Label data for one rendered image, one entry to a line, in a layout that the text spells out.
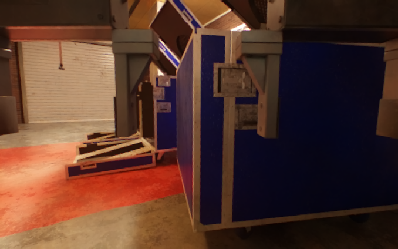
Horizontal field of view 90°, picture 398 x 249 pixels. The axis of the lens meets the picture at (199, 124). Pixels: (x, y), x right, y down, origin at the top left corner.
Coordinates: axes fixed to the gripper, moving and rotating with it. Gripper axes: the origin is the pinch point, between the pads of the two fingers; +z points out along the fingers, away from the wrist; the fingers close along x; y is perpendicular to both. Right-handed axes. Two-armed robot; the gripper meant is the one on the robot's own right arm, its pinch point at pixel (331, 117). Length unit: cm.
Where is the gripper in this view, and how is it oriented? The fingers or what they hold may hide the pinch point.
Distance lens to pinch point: 24.9
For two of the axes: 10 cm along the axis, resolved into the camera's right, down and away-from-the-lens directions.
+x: 10.0, 0.1, 0.0
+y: 0.0, 1.1, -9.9
